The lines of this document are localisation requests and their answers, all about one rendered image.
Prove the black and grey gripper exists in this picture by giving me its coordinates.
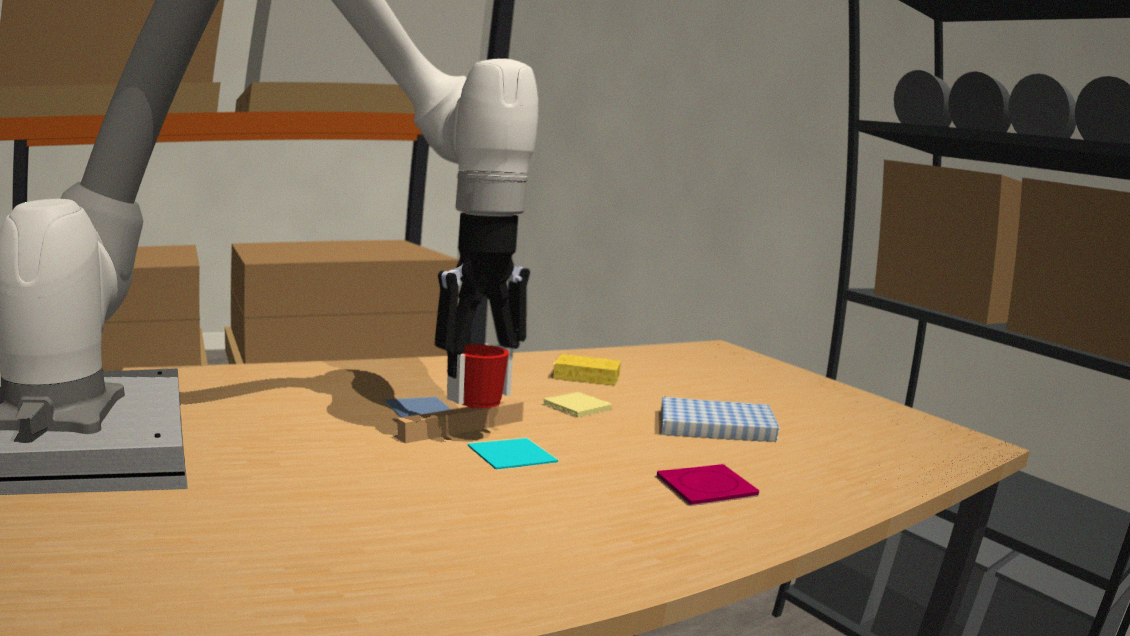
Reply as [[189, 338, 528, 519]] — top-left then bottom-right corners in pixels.
[[435, 214, 530, 404]]

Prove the yellow sponge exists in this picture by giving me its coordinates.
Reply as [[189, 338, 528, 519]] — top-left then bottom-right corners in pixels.
[[553, 354, 622, 386]]

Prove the magenta square coaster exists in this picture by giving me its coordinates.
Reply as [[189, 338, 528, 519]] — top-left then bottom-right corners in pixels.
[[657, 464, 760, 506]]

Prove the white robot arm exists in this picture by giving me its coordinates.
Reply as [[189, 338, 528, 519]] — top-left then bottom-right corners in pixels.
[[0, 0, 538, 437]]

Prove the pale yellow flat pad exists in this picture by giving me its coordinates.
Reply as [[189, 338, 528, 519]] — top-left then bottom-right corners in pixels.
[[544, 392, 612, 418]]

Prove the red cup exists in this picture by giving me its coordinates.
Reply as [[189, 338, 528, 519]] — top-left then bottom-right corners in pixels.
[[462, 345, 509, 408]]

